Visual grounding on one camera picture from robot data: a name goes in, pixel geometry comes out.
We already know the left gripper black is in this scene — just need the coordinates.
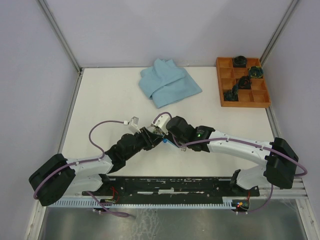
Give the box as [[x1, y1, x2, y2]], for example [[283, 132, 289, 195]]
[[124, 126, 163, 161]]

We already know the metal key organizer plate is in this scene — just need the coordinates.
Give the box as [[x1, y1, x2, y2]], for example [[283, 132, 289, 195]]
[[149, 124, 188, 153]]

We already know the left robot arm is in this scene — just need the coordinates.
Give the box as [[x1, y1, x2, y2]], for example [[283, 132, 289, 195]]
[[28, 126, 164, 207]]

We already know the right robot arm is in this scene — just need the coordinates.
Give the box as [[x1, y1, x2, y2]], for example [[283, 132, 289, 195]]
[[165, 116, 299, 196]]

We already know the light blue cloth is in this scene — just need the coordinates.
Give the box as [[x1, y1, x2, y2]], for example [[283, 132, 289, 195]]
[[138, 58, 202, 109]]

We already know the wooden compartment tray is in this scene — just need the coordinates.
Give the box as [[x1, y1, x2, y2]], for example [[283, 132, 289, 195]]
[[216, 56, 271, 109]]

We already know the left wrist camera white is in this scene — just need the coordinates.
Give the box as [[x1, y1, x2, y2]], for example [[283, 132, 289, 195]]
[[123, 116, 141, 134]]

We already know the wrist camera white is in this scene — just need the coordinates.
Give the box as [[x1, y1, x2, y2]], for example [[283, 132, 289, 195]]
[[151, 112, 172, 135], [123, 116, 141, 134]]

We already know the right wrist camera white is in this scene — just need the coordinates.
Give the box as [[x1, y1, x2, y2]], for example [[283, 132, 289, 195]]
[[151, 112, 172, 135]]

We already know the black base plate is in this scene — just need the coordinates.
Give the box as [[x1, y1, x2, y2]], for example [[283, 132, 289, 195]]
[[92, 176, 260, 205]]

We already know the dark green coiled cord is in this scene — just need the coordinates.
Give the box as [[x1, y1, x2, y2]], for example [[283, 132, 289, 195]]
[[223, 89, 239, 102]]

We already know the dark twisted cord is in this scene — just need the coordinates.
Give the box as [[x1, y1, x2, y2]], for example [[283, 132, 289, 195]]
[[232, 75, 253, 93]]

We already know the black coiled cord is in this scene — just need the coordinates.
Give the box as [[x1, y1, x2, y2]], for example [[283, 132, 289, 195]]
[[233, 55, 248, 68]]

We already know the green yellow coiled cord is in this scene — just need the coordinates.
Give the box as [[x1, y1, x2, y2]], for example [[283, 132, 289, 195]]
[[248, 65, 265, 79]]

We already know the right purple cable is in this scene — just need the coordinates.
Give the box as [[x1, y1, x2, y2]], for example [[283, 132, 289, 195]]
[[152, 111, 308, 215]]

